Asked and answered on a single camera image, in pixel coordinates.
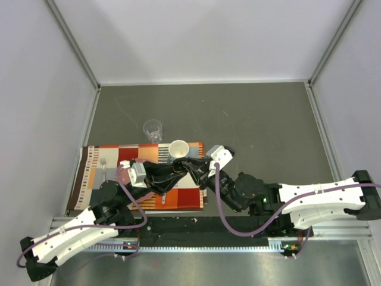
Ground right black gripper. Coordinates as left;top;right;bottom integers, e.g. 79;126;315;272
184;158;243;213

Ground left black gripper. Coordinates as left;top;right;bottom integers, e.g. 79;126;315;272
120;161;187;207

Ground black round earbud case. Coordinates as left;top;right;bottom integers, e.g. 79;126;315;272
224;145;235;157

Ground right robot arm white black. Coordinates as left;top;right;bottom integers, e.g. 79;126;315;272
182;158;380;237

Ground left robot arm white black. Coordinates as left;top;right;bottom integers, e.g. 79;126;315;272
17;160;188;282

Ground white blue mug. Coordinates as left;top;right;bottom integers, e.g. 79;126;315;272
168;140;190;160

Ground clear plastic cup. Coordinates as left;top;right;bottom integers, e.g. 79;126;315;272
143;119;163;144

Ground pink polka dot plate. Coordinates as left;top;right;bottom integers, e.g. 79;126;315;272
118;168;155;203

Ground silver fork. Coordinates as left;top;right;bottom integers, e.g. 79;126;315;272
100;158;108;182

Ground orange patterned placemat cloth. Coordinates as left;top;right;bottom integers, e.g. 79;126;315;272
67;143;208;212

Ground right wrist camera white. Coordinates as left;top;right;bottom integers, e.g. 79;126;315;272
205;145;233;178

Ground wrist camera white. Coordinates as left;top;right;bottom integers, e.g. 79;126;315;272
118;160;147;188
205;145;233;178

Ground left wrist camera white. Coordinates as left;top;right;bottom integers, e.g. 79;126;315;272
118;160;147;188

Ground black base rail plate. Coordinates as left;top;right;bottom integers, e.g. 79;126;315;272
139;217;286;247

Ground white comb cable duct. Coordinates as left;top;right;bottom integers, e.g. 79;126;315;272
83;240;302;254

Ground aluminium frame post left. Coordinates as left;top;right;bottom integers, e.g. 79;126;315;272
44;0;101;90

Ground aluminium frame post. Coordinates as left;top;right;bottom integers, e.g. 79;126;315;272
44;0;101;90
308;0;364;88

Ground aluminium frame post right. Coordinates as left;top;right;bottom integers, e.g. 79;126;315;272
308;0;364;88

